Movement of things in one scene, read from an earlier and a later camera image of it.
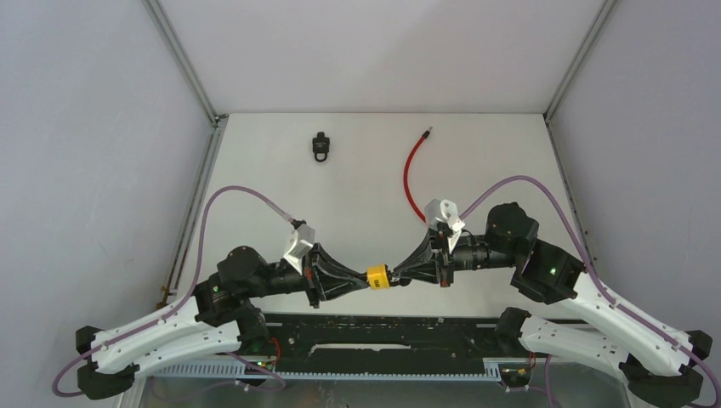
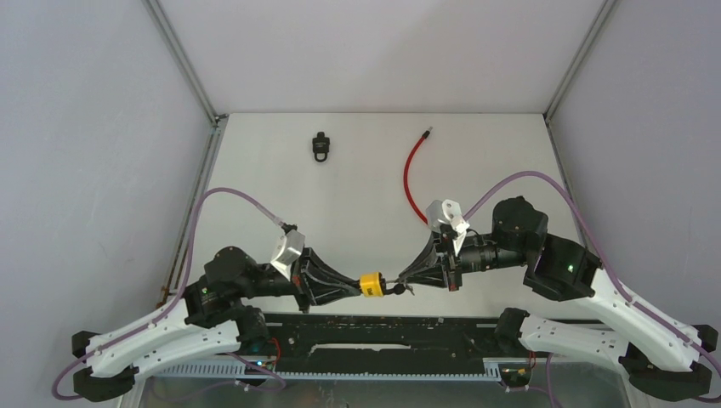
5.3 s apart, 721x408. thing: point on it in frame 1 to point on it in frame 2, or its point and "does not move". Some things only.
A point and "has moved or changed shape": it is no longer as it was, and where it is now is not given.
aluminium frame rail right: x=603 y=14 does not move
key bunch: x=402 y=281 has moved or changed shape
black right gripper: x=431 y=249 does not move
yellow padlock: x=377 y=277 has moved or changed shape
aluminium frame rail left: x=218 y=121 does not move
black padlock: x=320 y=145 does not move
